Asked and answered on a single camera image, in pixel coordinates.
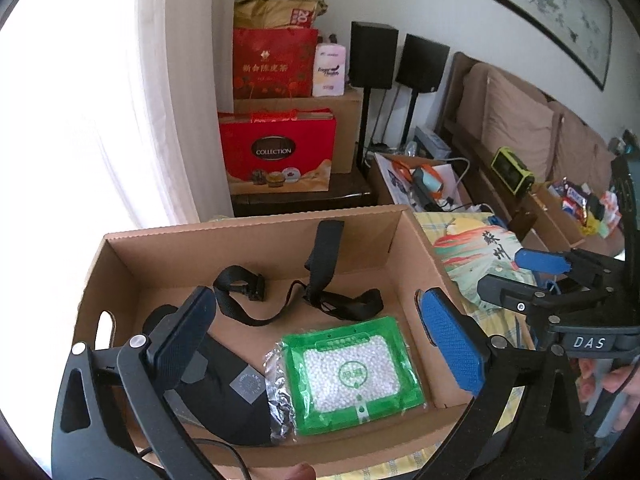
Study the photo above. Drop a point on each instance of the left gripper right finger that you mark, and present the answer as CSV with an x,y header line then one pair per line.
x,y
524,419

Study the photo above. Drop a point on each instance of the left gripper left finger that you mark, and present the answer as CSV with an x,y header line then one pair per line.
x,y
112,420

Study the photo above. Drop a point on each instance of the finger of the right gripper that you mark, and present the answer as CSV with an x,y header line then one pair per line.
x,y
545,262
520,299

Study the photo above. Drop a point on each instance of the person right hand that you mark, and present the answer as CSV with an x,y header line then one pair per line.
x,y
624,376

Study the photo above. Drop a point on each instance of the painted paper hand fan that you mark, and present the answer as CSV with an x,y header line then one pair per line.
x,y
471,249

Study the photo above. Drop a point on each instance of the black pouch with label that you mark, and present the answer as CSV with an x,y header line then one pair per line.
x,y
223,394

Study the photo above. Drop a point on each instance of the green portable radio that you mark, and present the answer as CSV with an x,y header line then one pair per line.
x,y
513,173

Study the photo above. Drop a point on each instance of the brown sofa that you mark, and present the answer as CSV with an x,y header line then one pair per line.
x,y
486,108

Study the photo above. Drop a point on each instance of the teal and orange device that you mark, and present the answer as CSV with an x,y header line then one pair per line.
x,y
430,179

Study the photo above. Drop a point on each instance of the green desiccant bead pack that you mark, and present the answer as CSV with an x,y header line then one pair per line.
x,y
341,378

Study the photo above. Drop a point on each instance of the dark wooden side table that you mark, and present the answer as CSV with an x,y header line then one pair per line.
x,y
345,191

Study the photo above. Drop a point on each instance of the open cardboard box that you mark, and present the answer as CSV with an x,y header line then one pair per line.
x,y
382,247

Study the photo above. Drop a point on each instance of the right black speaker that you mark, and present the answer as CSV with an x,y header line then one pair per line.
x,y
421,66

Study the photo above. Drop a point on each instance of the black speaker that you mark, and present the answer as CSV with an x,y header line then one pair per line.
x,y
421,66
372,58

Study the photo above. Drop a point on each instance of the large brown cardboard box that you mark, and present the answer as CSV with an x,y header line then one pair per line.
x,y
346,110

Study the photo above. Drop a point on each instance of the left black speaker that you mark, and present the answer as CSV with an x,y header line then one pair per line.
x,y
372,58

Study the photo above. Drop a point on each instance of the red chocolate gift box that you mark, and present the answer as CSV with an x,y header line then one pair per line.
x,y
278,152

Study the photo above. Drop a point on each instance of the pink tissue pack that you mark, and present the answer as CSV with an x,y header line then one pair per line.
x,y
328,75

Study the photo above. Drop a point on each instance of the red tea gift bag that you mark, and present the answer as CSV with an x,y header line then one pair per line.
x,y
273,63

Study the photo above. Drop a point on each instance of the gold crumpled bag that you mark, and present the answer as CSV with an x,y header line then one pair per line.
x,y
277,14

